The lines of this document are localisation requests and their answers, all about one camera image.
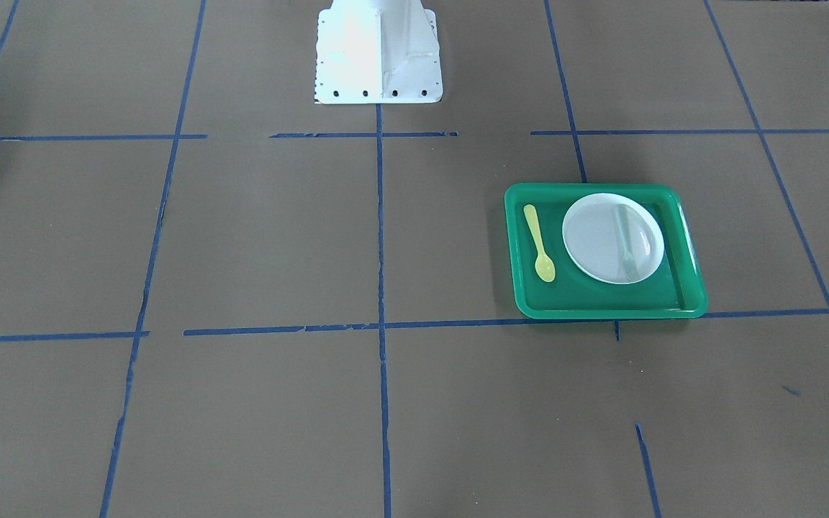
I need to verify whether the yellow plastic spoon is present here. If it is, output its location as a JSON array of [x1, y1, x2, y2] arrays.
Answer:
[[523, 204, 556, 283]]

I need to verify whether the green plastic tray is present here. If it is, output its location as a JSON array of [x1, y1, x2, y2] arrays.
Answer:
[[504, 183, 710, 320]]

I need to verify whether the white round plate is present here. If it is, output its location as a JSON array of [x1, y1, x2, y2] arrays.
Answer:
[[562, 193, 666, 285]]

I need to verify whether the clear plastic fork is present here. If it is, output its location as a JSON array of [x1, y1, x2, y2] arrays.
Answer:
[[613, 204, 640, 284]]

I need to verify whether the white pedestal column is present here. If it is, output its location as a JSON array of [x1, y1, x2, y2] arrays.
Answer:
[[314, 1, 444, 105]]

